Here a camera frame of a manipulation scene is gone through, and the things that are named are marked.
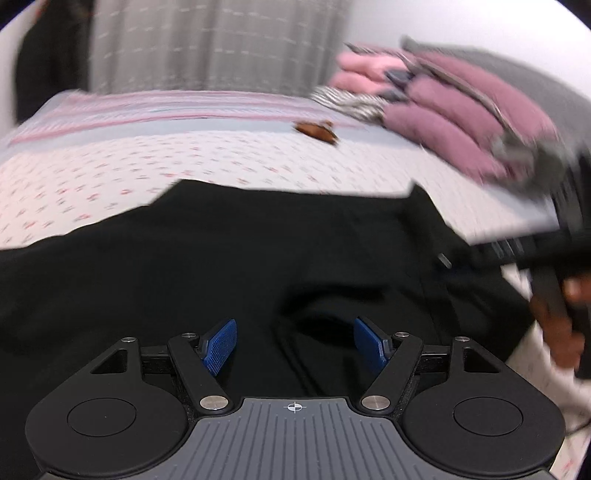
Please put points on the hanging dark coats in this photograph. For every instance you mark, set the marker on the hanging dark coats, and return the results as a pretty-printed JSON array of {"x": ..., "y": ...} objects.
[{"x": 51, "y": 60}]

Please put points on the grey star print curtain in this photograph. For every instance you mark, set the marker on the grey star print curtain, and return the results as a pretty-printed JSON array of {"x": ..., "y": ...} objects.
[{"x": 217, "y": 46}]

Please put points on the grey white striped cloth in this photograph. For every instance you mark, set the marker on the grey white striped cloth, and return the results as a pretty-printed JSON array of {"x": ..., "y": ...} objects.
[{"x": 351, "y": 104}]

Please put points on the light pink fleece garment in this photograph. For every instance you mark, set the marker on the light pink fleece garment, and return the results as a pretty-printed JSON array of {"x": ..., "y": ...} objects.
[{"x": 364, "y": 71}]

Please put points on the pink striped blanket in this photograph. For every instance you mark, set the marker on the pink striped blanket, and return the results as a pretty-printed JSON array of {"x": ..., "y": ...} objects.
[{"x": 184, "y": 108}]

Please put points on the black pants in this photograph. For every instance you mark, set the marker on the black pants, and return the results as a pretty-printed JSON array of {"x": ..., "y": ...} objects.
[{"x": 184, "y": 277}]

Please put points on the brown hair claw clip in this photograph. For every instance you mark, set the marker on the brown hair claw clip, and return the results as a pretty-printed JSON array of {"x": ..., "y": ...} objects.
[{"x": 316, "y": 130}]

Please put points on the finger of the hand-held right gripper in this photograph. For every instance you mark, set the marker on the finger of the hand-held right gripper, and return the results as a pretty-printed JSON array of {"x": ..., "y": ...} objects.
[{"x": 498, "y": 254}]

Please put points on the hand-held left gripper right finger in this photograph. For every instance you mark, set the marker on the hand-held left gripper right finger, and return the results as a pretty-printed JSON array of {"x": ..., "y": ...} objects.
[{"x": 369, "y": 344}]

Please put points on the person's right hand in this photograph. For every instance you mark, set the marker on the person's right hand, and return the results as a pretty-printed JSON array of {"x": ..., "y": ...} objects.
[{"x": 556, "y": 341}]

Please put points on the grey blue folded garment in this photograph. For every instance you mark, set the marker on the grey blue folded garment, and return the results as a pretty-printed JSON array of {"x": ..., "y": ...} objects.
[{"x": 398, "y": 83}]

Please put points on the mauve velvet quilt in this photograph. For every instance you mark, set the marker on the mauve velvet quilt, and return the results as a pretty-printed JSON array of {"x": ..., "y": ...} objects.
[{"x": 452, "y": 115}]

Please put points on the grey pillow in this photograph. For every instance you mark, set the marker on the grey pillow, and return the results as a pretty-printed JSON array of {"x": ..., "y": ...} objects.
[{"x": 531, "y": 78}]

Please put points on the cherry print bed sheet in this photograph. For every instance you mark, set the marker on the cherry print bed sheet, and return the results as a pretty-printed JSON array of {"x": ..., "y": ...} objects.
[{"x": 184, "y": 161}]

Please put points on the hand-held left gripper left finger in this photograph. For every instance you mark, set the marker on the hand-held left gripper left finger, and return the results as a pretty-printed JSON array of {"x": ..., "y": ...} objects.
[{"x": 219, "y": 344}]

